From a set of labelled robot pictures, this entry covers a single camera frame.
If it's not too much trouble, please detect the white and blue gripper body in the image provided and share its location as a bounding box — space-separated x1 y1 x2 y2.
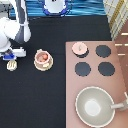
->
0 47 26 61

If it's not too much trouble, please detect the pink cooking pot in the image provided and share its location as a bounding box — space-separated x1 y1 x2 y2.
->
34 49 51 68

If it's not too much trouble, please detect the pink pot lid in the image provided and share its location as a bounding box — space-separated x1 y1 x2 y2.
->
72 42 88 55

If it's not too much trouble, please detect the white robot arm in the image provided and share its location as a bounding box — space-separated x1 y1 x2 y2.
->
0 0 31 60

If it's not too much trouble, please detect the beige round plate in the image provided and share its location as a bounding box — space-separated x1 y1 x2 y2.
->
34 56 53 71

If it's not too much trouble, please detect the black burner front left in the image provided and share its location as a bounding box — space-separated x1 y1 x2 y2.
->
75 62 91 77

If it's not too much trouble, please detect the pink stove top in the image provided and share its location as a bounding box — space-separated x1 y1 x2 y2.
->
66 41 128 128

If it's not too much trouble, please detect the black burner back right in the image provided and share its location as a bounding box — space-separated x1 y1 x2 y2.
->
96 45 111 58

